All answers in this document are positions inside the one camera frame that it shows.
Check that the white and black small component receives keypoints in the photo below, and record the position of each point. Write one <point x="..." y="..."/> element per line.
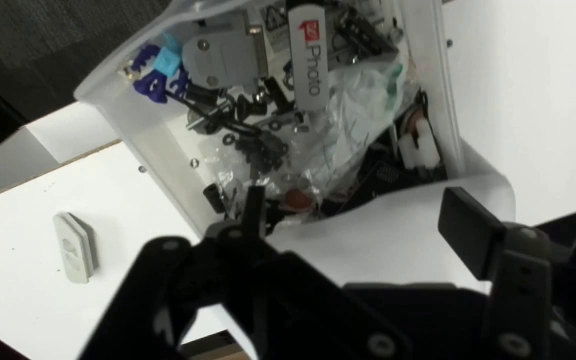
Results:
<point x="420" y="149"/>

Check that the translucent drawer holding small parts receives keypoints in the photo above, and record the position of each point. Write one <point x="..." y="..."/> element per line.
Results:
<point x="148" y="132"/>

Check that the white cubby shelf unit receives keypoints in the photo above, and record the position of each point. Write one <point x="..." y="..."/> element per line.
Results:
<point x="141" y="220"/>

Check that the small white rectangular adapter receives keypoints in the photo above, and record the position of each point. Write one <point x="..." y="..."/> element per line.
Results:
<point x="74" y="246"/>

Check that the white Photo USB stick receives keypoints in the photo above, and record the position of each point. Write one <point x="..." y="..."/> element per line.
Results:
<point x="308" y="60"/>

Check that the grey D-sub connector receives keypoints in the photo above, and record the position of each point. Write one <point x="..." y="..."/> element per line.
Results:
<point x="225" y="56"/>

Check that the blue plastic connector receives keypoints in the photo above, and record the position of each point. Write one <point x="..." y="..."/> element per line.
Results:
<point x="160" y="66"/>

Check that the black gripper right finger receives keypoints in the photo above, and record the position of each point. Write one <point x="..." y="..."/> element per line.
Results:
<point x="471" y="226"/>

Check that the clear bag of black screws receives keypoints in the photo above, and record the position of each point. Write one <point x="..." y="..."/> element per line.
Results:
<point x="261" y="143"/>

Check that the brown round small part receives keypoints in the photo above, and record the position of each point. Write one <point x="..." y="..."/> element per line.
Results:
<point x="298" y="198"/>

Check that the black small cylinder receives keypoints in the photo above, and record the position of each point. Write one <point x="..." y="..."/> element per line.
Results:
<point x="213" y="198"/>

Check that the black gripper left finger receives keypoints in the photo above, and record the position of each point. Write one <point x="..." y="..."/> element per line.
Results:
<point x="255" y="220"/>

